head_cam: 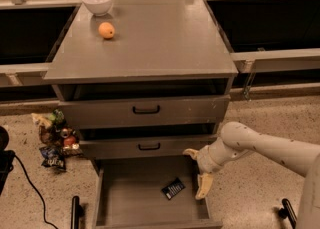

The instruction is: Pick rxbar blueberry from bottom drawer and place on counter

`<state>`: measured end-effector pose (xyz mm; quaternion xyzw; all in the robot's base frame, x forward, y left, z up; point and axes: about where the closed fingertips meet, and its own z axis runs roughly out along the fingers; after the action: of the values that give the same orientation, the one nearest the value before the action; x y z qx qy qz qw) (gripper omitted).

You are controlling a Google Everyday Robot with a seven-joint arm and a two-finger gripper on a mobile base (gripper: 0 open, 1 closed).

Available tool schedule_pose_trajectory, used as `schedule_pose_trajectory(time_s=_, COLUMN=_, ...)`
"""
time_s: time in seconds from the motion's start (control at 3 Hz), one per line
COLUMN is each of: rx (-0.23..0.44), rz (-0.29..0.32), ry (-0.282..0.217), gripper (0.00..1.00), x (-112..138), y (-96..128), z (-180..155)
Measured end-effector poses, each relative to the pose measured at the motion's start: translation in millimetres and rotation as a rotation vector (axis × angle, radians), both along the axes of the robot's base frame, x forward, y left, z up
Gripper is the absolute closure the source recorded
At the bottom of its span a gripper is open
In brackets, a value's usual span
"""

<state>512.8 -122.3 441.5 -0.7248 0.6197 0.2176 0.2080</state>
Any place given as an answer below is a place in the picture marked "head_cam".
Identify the dark blue snack bag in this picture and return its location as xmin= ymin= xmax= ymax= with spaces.
xmin=39 ymin=146 xmax=66 ymax=171

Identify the black left base bar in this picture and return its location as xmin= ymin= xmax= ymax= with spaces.
xmin=71 ymin=196 xmax=83 ymax=229

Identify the dark rxbar blueberry bar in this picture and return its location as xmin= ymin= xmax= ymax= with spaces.
xmin=161 ymin=178 xmax=185 ymax=200

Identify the green snack bag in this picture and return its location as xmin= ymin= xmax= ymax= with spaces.
xmin=49 ymin=109 xmax=65 ymax=125

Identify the grey drawer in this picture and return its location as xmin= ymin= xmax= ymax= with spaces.
xmin=60 ymin=96 xmax=230 ymax=129
xmin=80 ymin=135 xmax=217 ymax=160
xmin=93 ymin=156 xmax=223 ymax=229

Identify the black device on floor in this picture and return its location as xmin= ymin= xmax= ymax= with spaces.
xmin=0 ymin=126 xmax=15 ymax=195

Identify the brown snack bag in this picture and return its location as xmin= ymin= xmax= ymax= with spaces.
xmin=39 ymin=126 xmax=59 ymax=145

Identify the grey middle drawer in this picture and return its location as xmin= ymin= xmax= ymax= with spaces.
xmin=80 ymin=135 xmax=217 ymax=160

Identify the grey top drawer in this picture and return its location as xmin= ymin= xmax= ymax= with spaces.
xmin=60 ymin=96 xmax=230 ymax=129

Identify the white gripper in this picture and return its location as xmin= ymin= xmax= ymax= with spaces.
xmin=183 ymin=143 xmax=223 ymax=200

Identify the grey bottom drawer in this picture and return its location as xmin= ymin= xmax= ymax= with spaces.
xmin=93 ymin=156 xmax=223 ymax=229

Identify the black right base bar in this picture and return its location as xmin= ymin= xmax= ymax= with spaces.
xmin=278 ymin=198 xmax=297 ymax=229

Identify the orange fruit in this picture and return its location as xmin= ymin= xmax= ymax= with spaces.
xmin=98 ymin=22 xmax=115 ymax=39

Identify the black cable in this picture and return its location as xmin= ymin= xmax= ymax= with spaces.
xmin=13 ymin=154 xmax=60 ymax=229

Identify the red soda can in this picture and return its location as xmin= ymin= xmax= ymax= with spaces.
xmin=63 ymin=135 xmax=77 ymax=148

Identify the black base bar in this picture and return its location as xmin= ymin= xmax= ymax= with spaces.
xmin=71 ymin=196 xmax=83 ymax=229
xmin=278 ymin=198 xmax=297 ymax=229

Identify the yellow chip bag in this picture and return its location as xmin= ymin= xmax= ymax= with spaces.
xmin=31 ymin=113 xmax=53 ymax=129

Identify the white bowl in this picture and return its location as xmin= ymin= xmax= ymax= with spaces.
xmin=82 ymin=0 xmax=113 ymax=16

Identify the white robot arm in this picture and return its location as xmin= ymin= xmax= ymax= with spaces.
xmin=183 ymin=122 xmax=320 ymax=229

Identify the grey drawer cabinet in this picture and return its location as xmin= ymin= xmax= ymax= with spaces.
xmin=43 ymin=0 xmax=239 ymax=229

